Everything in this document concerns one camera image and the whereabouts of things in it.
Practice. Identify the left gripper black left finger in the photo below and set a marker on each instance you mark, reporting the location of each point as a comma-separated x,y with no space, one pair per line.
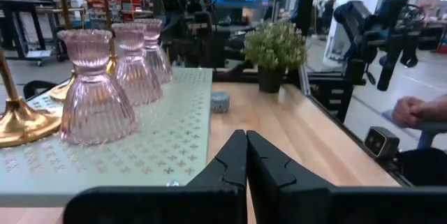
209,203

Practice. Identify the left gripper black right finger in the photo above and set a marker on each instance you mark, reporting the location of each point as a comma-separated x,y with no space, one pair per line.
297,203

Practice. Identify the pink ribbed glass candle holder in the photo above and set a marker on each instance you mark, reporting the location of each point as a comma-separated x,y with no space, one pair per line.
159,60
139,77
97,112

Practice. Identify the teal leaf patterned round tin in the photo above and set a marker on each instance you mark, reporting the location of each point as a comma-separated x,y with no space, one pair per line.
220,102

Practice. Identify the person's forearm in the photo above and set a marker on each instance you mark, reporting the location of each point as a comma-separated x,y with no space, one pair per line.
436,109

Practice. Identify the background black robot arm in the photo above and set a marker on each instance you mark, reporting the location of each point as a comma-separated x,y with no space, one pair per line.
359,25

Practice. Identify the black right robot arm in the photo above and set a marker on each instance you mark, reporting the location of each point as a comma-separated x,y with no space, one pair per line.
227,49

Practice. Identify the potted plant with white flowers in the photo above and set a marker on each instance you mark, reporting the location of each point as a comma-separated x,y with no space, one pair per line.
276,46

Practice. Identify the green perforated metal shelf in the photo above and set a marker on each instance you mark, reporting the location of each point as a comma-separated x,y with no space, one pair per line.
157,130

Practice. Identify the tallest brass candlestick holder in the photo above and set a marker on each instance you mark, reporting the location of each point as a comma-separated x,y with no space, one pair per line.
105,0

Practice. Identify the person's hand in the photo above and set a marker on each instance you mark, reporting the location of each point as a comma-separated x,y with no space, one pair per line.
406,112

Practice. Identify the small black table camera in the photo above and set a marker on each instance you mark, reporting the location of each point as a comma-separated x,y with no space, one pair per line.
380,142

